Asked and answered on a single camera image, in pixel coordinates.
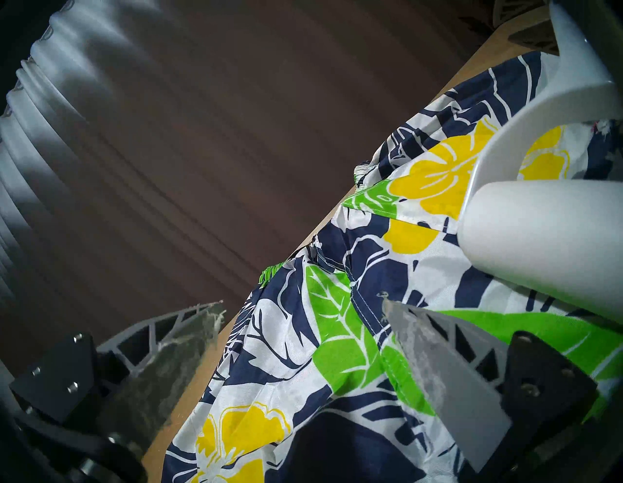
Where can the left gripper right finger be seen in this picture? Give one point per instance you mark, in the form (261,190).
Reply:
(462,389)

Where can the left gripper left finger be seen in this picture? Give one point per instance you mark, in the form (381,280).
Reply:
(146,380)

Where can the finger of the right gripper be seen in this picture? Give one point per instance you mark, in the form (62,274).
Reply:
(535,39)
(516,10)

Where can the floral print shorts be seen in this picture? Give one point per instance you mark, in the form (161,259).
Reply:
(340,341)

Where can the white lint roller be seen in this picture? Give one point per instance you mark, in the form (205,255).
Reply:
(535,233)

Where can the grey pleated curtain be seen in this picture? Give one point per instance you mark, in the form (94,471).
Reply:
(194,146)

